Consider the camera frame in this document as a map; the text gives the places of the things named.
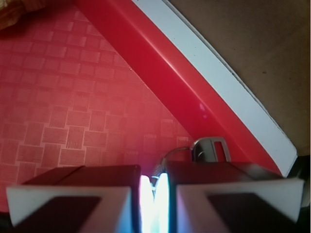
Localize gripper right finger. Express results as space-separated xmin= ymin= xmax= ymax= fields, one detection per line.
xmin=167 ymin=161 xmax=304 ymax=233

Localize tan conch seashell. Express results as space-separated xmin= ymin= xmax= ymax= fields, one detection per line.
xmin=0 ymin=0 xmax=47 ymax=30

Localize red plastic tray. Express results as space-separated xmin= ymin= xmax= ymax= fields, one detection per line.
xmin=0 ymin=0 xmax=287 ymax=212

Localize silver keys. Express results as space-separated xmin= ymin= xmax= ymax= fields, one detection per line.
xmin=150 ymin=137 xmax=231 ymax=197

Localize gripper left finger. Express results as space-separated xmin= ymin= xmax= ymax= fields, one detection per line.
xmin=6 ymin=165 xmax=141 ymax=233

